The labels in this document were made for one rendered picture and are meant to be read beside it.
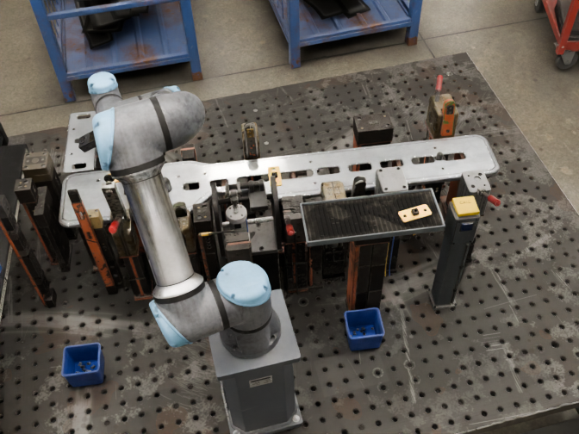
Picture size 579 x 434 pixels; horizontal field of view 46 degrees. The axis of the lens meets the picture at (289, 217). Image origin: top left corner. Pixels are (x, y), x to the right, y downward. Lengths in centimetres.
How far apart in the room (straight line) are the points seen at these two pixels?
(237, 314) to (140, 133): 45
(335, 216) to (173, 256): 54
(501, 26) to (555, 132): 98
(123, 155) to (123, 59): 275
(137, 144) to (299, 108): 152
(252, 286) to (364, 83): 162
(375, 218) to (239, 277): 48
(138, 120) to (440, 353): 121
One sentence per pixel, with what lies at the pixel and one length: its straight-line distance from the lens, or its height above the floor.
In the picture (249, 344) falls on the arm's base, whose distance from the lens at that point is 165.
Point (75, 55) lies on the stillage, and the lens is 428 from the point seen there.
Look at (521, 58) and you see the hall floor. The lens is 444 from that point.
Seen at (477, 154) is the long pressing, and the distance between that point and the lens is 230.
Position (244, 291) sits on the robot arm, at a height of 133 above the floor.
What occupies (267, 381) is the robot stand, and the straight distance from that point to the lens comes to 177.
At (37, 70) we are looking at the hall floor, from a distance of 453.
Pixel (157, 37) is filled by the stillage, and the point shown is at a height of 16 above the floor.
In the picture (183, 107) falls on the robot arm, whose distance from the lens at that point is 144.
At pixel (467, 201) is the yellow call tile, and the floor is 116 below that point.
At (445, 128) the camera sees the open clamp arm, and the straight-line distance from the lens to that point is 235.
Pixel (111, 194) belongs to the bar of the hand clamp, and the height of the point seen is 119.
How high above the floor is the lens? 258
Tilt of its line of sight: 50 degrees down
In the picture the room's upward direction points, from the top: 3 degrees counter-clockwise
